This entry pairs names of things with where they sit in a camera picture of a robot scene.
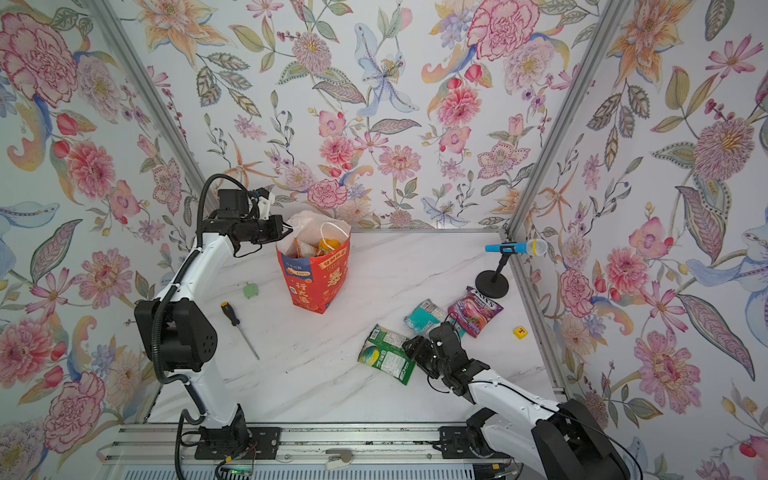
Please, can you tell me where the teal snack packet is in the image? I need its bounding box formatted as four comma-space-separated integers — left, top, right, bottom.
404, 299, 465, 337

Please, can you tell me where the green snack packet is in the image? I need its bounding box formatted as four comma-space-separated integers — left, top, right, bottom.
357, 325, 415, 385

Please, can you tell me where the magenta striped snack packet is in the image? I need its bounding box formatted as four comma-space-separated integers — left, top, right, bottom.
447, 286, 503, 338

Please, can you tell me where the orange green noodle packet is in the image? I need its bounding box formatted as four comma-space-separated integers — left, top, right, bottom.
294, 238, 319, 258

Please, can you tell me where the red paper gift bag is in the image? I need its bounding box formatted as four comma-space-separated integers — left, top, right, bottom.
276, 210, 351, 314

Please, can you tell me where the yellow snack packet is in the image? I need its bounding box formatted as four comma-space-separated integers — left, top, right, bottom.
318, 238, 343, 255

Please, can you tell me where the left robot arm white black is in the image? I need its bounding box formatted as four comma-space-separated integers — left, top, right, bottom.
134, 174, 292, 446

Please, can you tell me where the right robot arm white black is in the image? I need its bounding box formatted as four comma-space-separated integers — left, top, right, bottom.
403, 322, 632, 479

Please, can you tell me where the small green toy piece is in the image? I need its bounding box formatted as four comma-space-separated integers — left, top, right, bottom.
242, 282, 259, 299

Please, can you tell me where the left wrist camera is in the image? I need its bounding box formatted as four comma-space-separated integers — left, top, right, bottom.
250, 187, 276, 220

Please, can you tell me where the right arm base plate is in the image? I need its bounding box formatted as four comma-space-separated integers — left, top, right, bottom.
433, 426, 508, 460

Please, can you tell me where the black handled screwdriver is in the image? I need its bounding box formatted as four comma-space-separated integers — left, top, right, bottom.
221, 302, 260, 361

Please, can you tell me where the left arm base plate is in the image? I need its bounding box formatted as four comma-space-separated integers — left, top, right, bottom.
194, 427, 282, 460

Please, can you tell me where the aluminium mounting rail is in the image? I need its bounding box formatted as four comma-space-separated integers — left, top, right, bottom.
95, 422, 613, 466

